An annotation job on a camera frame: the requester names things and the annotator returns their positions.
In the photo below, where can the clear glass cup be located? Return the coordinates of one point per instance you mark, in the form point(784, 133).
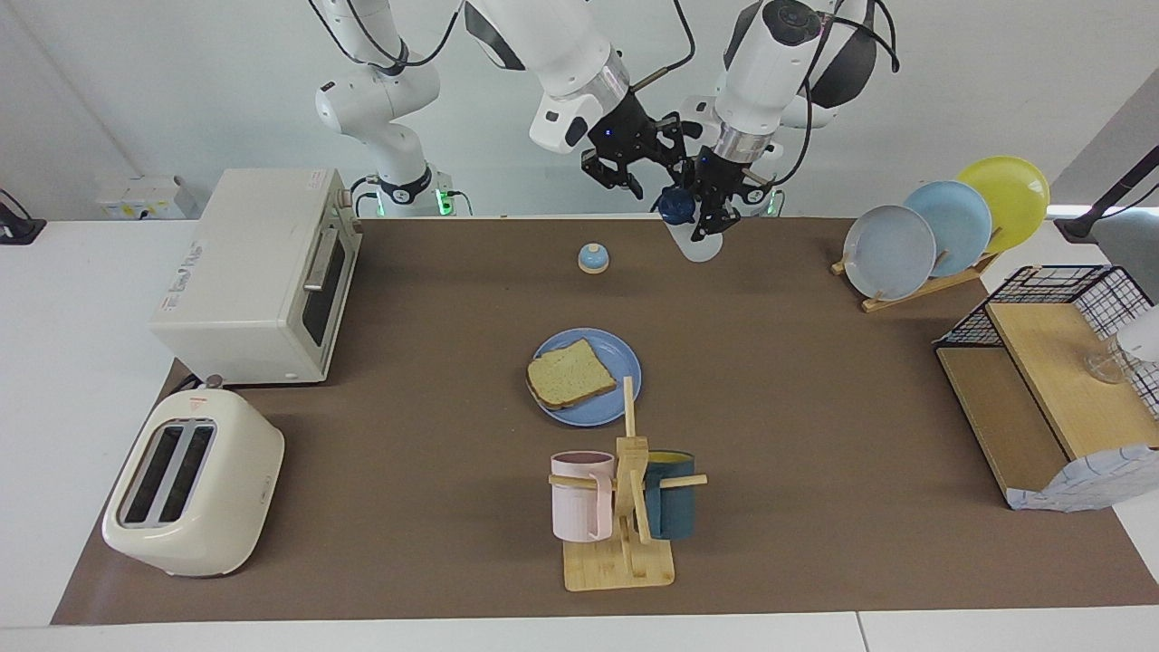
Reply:
point(1106, 367)

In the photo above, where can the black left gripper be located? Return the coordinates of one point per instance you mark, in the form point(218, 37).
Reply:
point(726, 172)

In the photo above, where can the cream two-slot toaster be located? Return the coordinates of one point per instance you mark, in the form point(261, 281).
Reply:
point(226, 489)

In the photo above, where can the blue round plate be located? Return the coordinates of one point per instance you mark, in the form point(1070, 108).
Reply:
point(616, 398)

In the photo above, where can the light blue plate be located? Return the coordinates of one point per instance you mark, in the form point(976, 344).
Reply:
point(955, 222)

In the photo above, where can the white power strip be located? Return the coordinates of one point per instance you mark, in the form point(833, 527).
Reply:
point(145, 195)

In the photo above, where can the white plastic container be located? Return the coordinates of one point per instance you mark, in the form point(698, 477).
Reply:
point(1139, 340)

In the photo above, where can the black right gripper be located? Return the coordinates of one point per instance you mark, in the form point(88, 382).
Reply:
point(629, 131)

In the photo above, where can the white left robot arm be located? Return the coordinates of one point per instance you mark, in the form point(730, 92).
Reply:
point(765, 63)

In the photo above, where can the black clamp device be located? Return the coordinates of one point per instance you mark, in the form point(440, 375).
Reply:
point(18, 231)

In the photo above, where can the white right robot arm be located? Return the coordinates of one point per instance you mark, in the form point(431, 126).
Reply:
point(552, 36)

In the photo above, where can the toasted bread slice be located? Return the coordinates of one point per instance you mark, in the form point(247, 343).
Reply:
point(570, 373)

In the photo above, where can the small blue lid wooden knob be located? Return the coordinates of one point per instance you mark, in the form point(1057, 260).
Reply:
point(593, 261)

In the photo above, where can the black stand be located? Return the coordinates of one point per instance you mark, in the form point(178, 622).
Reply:
point(1077, 226)

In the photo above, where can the grey plate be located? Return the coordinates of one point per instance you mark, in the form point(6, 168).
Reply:
point(887, 254)

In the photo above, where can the pink mug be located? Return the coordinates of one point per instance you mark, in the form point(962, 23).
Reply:
point(579, 507)

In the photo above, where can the brown table mat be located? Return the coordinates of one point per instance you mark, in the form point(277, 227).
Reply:
point(435, 435)

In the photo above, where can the white seasoning bottle blue cap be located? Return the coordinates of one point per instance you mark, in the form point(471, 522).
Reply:
point(677, 206)

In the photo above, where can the wooden mug tree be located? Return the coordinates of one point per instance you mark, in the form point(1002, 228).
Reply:
point(625, 566)

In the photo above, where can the yellow plate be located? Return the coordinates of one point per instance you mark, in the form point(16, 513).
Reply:
point(1019, 199)

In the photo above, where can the white toaster oven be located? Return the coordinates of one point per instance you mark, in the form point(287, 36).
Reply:
point(244, 272)

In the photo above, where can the teal mug yellow inside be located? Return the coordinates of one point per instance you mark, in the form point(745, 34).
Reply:
point(675, 507)

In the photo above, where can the wooden plate rack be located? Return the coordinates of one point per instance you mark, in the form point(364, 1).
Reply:
point(933, 286)

